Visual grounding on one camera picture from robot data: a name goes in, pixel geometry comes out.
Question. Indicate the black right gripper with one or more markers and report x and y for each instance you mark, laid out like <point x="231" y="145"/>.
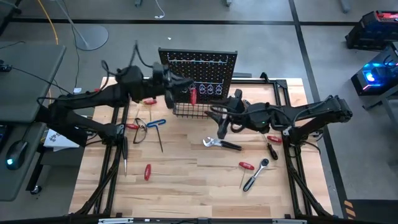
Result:
<point x="241" y="109"/>

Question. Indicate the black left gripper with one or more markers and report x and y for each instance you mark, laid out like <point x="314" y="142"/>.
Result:
<point x="161" y="81"/>

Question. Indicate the black metal pegboard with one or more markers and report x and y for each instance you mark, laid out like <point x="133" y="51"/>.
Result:
<point x="214" y="71"/>

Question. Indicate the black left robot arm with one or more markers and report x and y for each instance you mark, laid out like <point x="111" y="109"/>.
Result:
<point x="93" y="96"/>

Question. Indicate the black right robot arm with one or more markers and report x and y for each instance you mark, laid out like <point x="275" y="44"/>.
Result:
<point x="311" y="113"/>

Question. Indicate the clear safety glasses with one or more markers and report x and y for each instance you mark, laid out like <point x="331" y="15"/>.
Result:
<point x="145" y="127"/>

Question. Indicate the silver ratchet with black grip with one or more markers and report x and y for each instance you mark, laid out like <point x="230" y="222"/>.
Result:
<point x="248" y="184"/>

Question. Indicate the red flat object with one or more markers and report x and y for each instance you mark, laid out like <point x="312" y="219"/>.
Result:
<point x="96" y="91"/>

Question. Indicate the small white tag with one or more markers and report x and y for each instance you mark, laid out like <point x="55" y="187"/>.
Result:
<point x="77" y="90"/>

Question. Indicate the white printed paper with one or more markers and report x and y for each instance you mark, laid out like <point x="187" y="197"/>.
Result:
<point x="57" y="141"/>

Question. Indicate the grey desk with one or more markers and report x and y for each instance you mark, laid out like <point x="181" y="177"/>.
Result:
<point x="28" y="81"/>

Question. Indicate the blue-lit computer case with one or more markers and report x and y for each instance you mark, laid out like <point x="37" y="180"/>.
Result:
<point x="382" y="81"/>

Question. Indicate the black storage crate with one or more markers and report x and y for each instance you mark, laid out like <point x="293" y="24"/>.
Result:
<point x="370" y="34"/>

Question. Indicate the black hazard-striped mat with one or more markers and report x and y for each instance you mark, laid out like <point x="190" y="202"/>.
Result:
<point x="373" y="210"/>

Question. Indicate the black computer mouse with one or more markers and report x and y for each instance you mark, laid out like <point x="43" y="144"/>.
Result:
<point x="17" y="152"/>

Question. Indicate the small black desk device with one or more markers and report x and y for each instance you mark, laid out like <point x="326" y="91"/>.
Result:
<point x="4" y="67"/>

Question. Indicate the black caster wheel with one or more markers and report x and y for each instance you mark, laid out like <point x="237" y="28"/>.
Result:
<point x="35" y="189"/>

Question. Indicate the chrome hook rail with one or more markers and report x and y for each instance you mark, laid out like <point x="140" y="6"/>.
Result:
<point x="199" y="61"/>

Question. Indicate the silver metal bracket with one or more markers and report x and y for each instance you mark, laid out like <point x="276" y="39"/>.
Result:
<point x="115" y="221"/>
<point x="289" y="221"/>

